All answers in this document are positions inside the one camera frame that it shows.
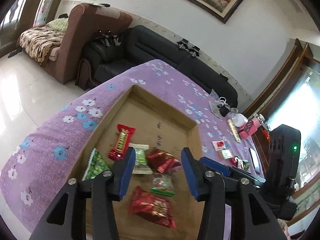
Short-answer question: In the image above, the green small snack packet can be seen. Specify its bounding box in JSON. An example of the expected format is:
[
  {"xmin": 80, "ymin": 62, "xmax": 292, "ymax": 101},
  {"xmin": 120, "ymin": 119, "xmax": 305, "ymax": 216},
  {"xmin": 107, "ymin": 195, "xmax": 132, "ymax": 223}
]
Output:
[{"xmin": 237, "ymin": 157, "xmax": 250, "ymax": 172}]

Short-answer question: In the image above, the red long snack packet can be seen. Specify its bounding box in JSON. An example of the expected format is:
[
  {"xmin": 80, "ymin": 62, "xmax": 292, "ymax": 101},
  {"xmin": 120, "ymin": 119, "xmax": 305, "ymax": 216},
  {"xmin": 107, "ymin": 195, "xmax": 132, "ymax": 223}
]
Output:
[{"xmin": 108, "ymin": 124, "xmax": 136, "ymax": 161}]

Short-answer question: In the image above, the red character snack packet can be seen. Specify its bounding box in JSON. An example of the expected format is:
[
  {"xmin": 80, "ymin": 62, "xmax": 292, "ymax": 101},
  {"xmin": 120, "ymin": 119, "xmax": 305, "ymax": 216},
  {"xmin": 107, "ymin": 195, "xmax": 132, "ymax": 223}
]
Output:
[{"xmin": 230, "ymin": 157, "xmax": 238, "ymax": 167}]

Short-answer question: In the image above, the black smartphone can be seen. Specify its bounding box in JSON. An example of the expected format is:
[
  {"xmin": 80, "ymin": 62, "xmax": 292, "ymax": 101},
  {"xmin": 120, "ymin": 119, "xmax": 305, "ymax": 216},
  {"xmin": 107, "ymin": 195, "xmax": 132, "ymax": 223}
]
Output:
[{"xmin": 249, "ymin": 148, "xmax": 260, "ymax": 174}]

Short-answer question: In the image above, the beige square snack packet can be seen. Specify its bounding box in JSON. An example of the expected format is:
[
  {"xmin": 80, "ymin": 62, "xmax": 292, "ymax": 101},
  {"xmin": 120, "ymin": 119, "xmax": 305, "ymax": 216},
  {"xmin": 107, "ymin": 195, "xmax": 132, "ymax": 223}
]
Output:
[{"xmin": 220, "ymin": 149, "xmax": 233, "ymax": 159}]

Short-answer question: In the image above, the green pea snack packet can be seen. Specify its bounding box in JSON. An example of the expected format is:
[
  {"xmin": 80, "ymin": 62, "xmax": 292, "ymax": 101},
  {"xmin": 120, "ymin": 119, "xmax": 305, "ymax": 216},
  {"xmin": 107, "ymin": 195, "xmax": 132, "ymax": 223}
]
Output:
[{"xmin": 82, "ymin": 148, "xmax": 110, "ymax": 181}]

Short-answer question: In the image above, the purple floral tablecloth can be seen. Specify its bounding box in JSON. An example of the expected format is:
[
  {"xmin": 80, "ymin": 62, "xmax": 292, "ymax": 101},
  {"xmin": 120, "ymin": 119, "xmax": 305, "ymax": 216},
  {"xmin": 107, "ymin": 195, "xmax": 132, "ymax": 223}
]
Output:
[{"xmin": 1, "ymin": 60, "xmax": 254, "ymax": 231}]

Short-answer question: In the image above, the white red snack packet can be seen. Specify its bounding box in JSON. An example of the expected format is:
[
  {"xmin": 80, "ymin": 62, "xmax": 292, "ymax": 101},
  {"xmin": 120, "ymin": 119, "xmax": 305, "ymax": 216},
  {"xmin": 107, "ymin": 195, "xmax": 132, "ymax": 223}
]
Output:
[{"xmin": 212, "ymin": 141, "xmax": 226, "ymax": 152}]

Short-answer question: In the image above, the beige long snack bar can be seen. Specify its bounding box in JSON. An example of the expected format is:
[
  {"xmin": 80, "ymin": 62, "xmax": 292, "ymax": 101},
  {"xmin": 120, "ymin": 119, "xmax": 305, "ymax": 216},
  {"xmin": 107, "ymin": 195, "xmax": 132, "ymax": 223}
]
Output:
[{"xmin": 227, "ymin": 119, "xmax": 241, "ymax": 143}]

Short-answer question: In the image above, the white cup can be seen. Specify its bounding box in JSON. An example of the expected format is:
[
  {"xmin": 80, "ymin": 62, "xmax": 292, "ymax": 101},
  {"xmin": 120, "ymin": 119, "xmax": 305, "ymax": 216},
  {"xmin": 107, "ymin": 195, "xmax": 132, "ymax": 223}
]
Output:
[{"xmin": 232, "ymin": 113, "xmax": 248, "ymax": 128}]

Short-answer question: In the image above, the white green snack packet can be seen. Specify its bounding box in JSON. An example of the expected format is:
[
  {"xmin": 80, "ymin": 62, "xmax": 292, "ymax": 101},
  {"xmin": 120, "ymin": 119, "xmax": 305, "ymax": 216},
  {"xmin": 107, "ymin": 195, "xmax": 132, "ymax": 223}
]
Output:
[{"xmin": 129, "ymin": 143, "xmax": 153, "ymax": 174}]

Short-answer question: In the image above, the large red snack packet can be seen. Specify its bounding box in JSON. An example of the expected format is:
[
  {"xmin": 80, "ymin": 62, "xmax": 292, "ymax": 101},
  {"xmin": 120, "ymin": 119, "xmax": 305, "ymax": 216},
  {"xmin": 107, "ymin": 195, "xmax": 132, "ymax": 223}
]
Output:
[{"xmin": 129, "ymin": 186, "xmax": 176, "ymax": 228}]

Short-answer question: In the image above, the clear green snack packet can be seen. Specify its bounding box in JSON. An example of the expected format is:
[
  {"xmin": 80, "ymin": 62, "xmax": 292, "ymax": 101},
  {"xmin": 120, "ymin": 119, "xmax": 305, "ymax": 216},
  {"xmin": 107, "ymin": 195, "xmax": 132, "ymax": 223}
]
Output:
[{"xmin": 150, "ymin": 173, "xmax": 175, "ymax": 197}]

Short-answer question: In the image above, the black binder clip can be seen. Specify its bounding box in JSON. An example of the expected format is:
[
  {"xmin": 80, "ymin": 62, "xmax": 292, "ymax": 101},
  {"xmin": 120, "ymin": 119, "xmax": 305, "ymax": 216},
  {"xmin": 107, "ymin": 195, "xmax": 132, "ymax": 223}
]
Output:
[{"xmin": 217, "ymin": 103, "xmax": 230, "ymax": 117}]

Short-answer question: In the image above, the dark red candy packet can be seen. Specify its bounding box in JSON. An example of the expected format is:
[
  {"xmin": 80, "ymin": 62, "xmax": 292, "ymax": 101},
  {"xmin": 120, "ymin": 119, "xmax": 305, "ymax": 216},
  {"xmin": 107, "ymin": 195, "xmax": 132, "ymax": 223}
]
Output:
[{"xmin": 146, "ymin": 148, "xmax": 182, "ymax": 174}]

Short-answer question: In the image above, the shallow cardboard tray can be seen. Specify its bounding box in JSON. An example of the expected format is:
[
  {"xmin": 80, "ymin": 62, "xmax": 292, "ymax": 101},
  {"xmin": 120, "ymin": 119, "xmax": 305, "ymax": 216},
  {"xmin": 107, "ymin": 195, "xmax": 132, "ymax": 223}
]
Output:
[{"xmin": 69, "ymin": 85, "xmax": 203, "ymax": 239}]

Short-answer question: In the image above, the black leather sofa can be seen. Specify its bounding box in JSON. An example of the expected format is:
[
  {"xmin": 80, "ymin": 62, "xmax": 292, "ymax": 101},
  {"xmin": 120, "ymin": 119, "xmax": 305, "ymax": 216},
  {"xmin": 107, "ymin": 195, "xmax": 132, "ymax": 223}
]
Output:
[{"xmin": 75, "ymin": 25, "xmax": 238, "ymax": 107}]

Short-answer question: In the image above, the patterned blanket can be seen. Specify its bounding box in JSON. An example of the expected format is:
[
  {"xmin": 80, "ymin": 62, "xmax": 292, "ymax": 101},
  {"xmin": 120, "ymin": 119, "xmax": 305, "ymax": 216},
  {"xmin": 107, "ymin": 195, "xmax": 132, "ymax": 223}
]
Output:
[{"xmin": 17, "ymin": 25, "xmax": 64, "ymax": 64}]

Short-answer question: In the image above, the brown armchair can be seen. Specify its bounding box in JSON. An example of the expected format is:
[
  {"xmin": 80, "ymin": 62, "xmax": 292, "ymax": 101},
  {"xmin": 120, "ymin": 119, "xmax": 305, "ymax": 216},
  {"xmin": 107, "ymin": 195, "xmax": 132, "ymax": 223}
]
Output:
[{"xmin": 42, "ymin": 3, "xmax": 133, "ymax": 85}]

